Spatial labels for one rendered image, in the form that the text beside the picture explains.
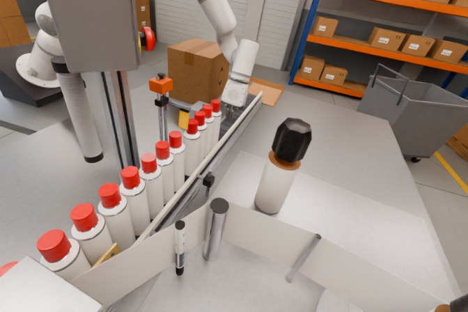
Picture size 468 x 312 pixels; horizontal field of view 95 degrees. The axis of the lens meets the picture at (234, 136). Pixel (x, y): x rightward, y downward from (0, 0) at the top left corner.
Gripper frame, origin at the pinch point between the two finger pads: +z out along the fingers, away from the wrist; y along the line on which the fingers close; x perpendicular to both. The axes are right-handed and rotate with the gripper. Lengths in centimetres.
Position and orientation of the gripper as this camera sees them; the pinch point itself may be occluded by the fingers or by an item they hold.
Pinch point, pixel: (229, 115)
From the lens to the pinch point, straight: 96.3
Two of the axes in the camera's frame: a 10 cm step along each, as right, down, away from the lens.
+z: -2.7, 9.2, 2.8
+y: 9.1, 3.3, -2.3
